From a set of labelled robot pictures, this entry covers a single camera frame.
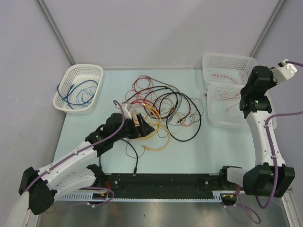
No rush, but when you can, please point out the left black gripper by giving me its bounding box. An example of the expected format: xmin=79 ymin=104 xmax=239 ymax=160
xmin=112 ymin=113 xmax=154 ymax=142

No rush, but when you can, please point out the far right white basket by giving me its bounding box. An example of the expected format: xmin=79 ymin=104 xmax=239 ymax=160
xmin=202 ymin=52 xmax=258 ymax=87

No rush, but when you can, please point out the blue cable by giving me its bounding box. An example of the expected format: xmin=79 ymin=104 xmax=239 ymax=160
xmin=57 ymin=79 xmax=98 ymax=110

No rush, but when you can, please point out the white basket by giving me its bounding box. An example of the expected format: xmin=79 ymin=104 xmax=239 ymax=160
xmin=207 ymin=84 xmax=249 ymax=130
xmin=53 ymin=64 xmax=104 ymax=114
xmin=202 ymin=52 xmax=258 ymax=87

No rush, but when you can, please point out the short black ethernet cable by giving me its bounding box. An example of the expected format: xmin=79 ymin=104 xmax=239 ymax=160
xmin=99 ymin=138 xmax=139 ymax=177

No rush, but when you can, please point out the grey ethernet cable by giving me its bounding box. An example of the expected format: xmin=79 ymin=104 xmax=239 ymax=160
xmin=155 ymin=78 xmax=183 ymax=123

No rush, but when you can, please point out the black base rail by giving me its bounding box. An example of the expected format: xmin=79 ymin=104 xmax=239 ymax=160
xmin=93 ymin=173 xmax=227 ymax=200

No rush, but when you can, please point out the yellow ethernet cable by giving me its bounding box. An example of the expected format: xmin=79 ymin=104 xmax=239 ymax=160
xmin=134 ymin=105 xmax=171 ymax=151

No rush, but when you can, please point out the left white basket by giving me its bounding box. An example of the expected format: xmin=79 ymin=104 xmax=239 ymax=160
xmin=53 ymin=64 xmax=104 ymax=114

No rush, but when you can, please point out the red cable in far basket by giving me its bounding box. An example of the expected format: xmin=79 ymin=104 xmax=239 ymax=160
xmin=211 ymin=73 xmax=240 ymax=84

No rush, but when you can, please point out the near right white basket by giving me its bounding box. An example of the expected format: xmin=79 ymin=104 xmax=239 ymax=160
xmin=207 ymin=84 xmax=249 ymax=130

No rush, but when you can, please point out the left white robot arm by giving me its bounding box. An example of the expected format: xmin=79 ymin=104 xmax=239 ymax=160
xmin=5 ymin=113 xmax=155 ymax=227

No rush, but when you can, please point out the thin red wire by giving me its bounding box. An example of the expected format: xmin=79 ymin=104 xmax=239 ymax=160
xmin=219 ymin=92 xmax=242 ymax=112

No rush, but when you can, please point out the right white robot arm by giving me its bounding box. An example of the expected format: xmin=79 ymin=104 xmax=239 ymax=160
xmin=218 ymin=60 xmax=297 ymax=198

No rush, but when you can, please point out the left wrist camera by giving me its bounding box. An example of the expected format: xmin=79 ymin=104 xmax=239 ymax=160
xmin=121 ymin=102 xmax=132 ymax=119

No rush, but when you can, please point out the brown thin wire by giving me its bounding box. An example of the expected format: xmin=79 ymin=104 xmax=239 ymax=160
xmin=125 ymin=132 xmax=171 ymax=158

